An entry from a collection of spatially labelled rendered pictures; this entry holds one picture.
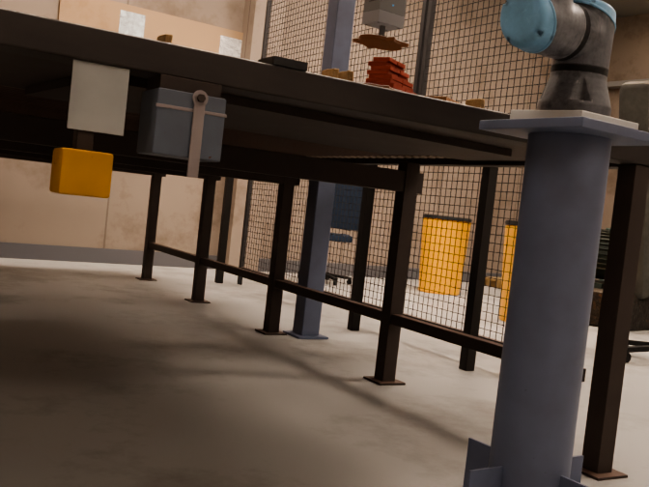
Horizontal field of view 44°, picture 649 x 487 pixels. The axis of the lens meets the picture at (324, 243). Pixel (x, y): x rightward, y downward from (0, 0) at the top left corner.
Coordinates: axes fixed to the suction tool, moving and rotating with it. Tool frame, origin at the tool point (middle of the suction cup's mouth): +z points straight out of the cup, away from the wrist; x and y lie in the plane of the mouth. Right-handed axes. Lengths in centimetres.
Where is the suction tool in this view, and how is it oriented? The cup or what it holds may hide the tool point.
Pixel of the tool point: (380, 45)
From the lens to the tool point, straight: 206.1
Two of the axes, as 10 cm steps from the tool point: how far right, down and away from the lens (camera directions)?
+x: 6.1, 1.0, -7.9
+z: -1.1, 9.9, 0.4
